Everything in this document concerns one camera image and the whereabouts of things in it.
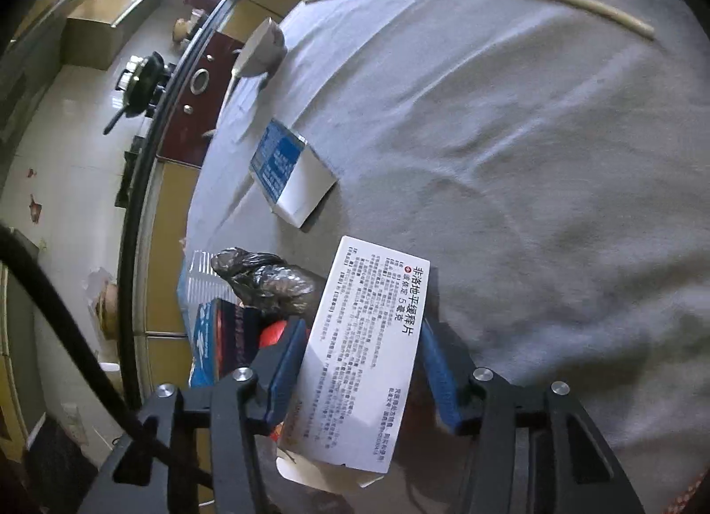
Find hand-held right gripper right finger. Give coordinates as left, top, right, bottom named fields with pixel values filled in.
left=418, top=320, right=647, bottom=514

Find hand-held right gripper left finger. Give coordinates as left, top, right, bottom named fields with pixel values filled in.
left=78, top=319, right=309, bottom=514

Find white printed medicine box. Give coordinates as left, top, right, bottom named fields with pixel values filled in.
left=276, top=237, right=432, bottom=490

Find black plastic bag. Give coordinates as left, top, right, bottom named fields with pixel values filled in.
left=212, top=248, right=328, bottom=320

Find blue and white carton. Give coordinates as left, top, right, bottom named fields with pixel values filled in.
left=249, top=118, right=339, bottom=229

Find blue and red packet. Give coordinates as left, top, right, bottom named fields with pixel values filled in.
left=189, top=297, right=264, bottom=388

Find yellow lower cabinets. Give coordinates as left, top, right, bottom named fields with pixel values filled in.
left=136, top=159, right=218, bottom=509

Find black kitchen countertop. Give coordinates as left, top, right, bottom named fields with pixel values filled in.
left=114, top=0, right=289, bottom=409

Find brown clay pot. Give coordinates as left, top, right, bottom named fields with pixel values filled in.
left=93, top=282, right=121, bottom=342

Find grey tablecloth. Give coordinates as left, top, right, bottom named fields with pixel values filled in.
left=177, top=0, right=710, bottom=514

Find dark red oven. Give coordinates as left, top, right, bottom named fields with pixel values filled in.
left=157, top=31, right=245, bottom=166

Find red patterned cloth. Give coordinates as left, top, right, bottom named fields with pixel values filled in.
left=663, top=472, right=710, bottom=514

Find white ceramic bowl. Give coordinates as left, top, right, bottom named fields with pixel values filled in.
left=233, top=17, right=288, bottom=79

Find black wok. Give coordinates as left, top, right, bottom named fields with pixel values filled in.
left=103, top=51, right=167, bottom=136

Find gold range hood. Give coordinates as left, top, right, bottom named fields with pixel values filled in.
left=61, top=0, right=174, bottom=71

